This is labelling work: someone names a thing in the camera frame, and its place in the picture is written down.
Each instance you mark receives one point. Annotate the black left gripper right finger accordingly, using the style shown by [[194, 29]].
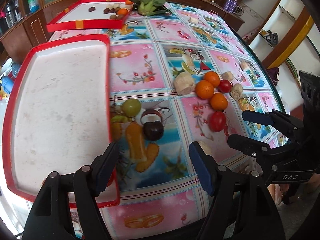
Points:
[[242, 200]]

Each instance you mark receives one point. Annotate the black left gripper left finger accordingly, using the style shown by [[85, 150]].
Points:
[[50, 215]]

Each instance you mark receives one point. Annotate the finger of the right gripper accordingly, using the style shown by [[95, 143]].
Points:
[[253, 148], [284, 123]]

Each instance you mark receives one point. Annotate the orange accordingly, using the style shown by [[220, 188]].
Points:
[[122, 11], [204, 89], [218, 102], [213, 78]]

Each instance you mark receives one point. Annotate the orange top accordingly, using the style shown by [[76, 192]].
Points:
[[213, 78]]

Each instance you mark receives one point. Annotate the dark purple plum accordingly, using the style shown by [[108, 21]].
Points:
[[153, 131]]

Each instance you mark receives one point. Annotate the green grape tomato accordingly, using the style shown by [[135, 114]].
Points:
[[131, 107]]

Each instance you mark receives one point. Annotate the red cherry tomato far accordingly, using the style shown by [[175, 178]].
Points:
[[225, 86]]

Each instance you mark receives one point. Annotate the beige chunk far edge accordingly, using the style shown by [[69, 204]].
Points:
[[244, 66]]

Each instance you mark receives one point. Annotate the floral plastic tablecloth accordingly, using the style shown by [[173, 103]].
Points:
[[159, 190]]

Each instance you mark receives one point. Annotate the large red white tray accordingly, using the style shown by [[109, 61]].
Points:
[[58, 115]]

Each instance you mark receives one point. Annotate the purple bottles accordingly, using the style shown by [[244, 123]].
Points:
[[230, 5]]

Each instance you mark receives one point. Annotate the blue thermos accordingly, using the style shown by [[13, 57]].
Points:
[[7, 84]]

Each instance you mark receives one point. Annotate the green bok choy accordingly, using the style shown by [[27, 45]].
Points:
[[151, 7]]

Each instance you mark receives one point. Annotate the far red white tray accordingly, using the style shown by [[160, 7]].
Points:
[[91, 14]]

